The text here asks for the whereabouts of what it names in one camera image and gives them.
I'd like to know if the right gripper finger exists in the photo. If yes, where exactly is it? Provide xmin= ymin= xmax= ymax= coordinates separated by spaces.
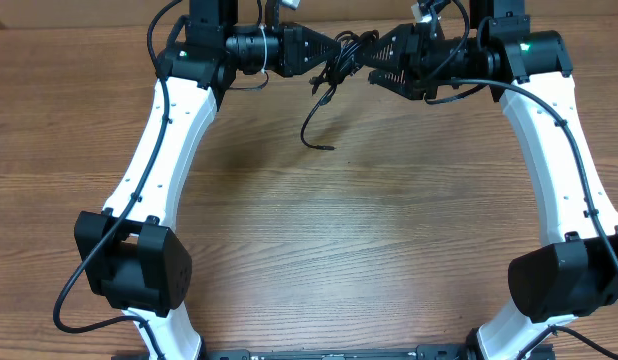
xmin=356 ymin=24 xmax=414 ymax=70
xmin=368 ymin=69 xmax=419 ymax=99

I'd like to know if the black thin USB cable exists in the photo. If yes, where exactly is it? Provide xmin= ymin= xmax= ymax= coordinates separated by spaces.
xmin=299 ymin=97 xmax=337 ymax=152

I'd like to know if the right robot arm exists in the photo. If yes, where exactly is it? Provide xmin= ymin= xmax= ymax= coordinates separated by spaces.
xmin=358 ymin=1 xmax=618 ymax=359

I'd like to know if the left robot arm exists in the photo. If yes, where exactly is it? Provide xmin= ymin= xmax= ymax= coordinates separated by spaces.
xmin=74 ymin=1 xmax=341 ymax=359

